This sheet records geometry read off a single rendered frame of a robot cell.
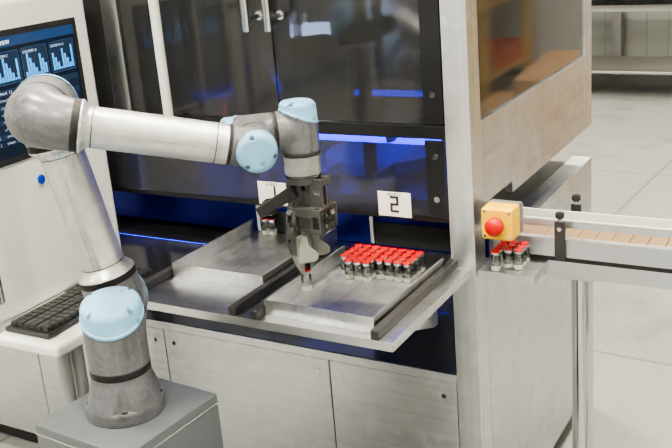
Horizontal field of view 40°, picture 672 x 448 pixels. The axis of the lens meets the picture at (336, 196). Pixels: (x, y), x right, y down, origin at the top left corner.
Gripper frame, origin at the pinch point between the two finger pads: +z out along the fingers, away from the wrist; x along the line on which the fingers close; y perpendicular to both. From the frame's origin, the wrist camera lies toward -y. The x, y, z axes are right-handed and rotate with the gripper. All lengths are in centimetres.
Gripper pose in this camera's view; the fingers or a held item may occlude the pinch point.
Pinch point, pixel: (303, 266)
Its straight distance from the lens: 194.3
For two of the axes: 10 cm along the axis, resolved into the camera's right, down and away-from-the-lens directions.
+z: 0.8, 9.6, 2.8
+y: 8.7, 0.7, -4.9
